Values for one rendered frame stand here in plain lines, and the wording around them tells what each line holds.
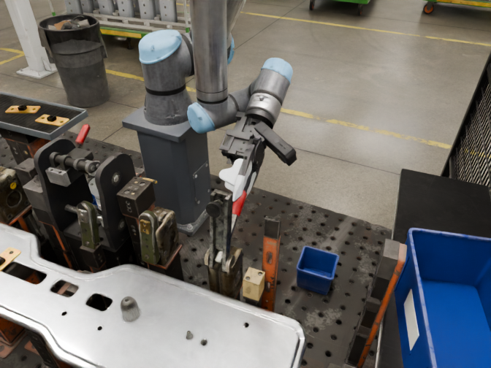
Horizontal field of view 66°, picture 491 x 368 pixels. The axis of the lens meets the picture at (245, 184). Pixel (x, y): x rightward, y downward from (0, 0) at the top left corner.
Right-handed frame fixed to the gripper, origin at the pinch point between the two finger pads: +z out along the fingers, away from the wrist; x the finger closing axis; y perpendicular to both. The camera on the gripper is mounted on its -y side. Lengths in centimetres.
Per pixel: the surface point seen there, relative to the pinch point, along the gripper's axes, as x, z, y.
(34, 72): -202, -148, 339
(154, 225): 0.5, 10.6, 15.8
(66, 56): -140, -130, 236
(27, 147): -7, -1, 66
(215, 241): 2.6, 10.5, 1.0
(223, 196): 11.1, 3.9, -0.6
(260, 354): -0.7, 26.9, -13.3
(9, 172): -1, 8, 60
